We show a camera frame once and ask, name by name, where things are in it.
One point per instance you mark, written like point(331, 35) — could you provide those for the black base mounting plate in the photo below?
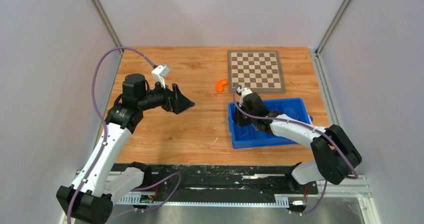
point(223, 183)

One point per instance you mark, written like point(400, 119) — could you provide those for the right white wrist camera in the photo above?
point(243, 92)

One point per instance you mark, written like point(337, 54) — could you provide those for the orange curved plastic piece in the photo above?
point(220, 85)

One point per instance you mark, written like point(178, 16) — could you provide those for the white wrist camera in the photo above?
point(243, 92)
point(159, 73)

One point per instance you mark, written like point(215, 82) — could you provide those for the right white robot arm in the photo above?
point(335, 156)

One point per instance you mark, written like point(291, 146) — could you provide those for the wooden chessboard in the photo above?
point(259, 70)

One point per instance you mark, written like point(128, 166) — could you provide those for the blue plastic divided bin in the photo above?
point(249, 137)

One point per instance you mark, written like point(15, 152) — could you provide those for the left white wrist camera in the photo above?
point(159, 73)

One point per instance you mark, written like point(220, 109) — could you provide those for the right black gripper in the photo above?
point(237, 118)

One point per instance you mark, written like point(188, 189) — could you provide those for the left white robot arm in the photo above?
point(90, 198)

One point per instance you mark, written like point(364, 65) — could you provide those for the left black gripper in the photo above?
point(174, 101)

